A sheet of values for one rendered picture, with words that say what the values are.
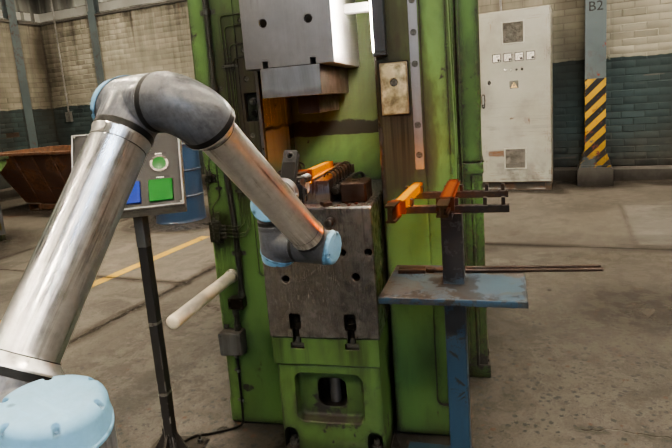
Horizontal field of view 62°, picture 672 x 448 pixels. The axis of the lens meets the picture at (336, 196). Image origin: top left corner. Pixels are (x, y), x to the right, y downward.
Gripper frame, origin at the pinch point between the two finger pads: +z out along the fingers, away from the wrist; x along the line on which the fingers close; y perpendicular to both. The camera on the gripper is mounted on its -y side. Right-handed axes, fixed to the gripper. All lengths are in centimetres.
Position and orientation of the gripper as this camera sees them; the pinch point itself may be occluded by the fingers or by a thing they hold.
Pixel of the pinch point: (303, 174)
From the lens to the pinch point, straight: 180.1
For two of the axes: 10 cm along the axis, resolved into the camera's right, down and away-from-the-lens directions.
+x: 9.7, -0.2, -2.3
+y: 0.7, 9.8, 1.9
